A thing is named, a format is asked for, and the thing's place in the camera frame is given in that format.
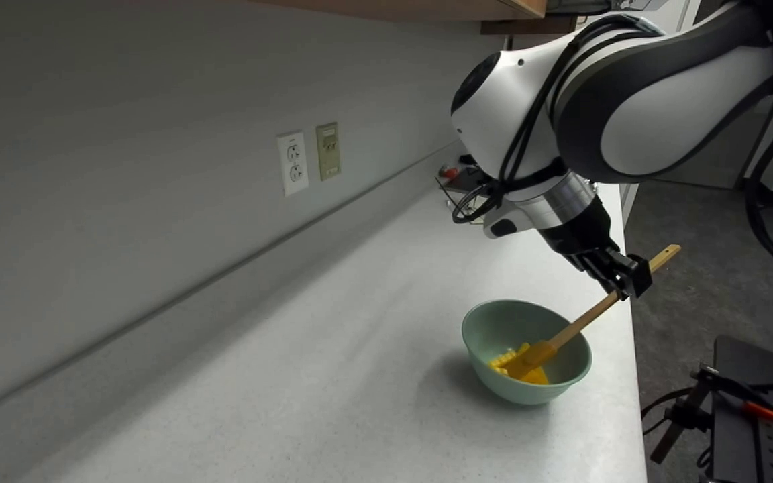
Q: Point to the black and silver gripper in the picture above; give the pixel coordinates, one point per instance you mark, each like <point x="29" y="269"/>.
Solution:
<point x="570" y="216"/>

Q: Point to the mint green bowl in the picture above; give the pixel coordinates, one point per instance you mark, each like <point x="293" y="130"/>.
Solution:
<point x="500" y="327"/>

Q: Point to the yellow spatula wooden handle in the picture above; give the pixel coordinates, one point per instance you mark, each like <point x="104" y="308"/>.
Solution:
<point x="547" y="350"/>

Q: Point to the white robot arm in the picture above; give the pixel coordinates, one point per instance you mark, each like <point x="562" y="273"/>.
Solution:
<point x="617" y="99"/>

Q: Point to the yellow food pieces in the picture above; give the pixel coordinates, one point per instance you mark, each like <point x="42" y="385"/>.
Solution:
<point x="517" y="366"/>

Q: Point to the black perforated board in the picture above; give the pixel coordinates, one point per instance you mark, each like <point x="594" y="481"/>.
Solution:
<point x="741" y="438"/>

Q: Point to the black tripod clamp orange handle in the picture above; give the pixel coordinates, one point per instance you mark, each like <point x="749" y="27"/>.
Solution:
<point x="697" y="406"/>

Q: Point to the beige wall switch plate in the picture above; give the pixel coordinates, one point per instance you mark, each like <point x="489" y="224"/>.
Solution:
<point x="329" y="151"/>

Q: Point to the white wall outlet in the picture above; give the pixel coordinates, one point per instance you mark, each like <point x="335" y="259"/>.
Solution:
<point x="293" y="162"/>

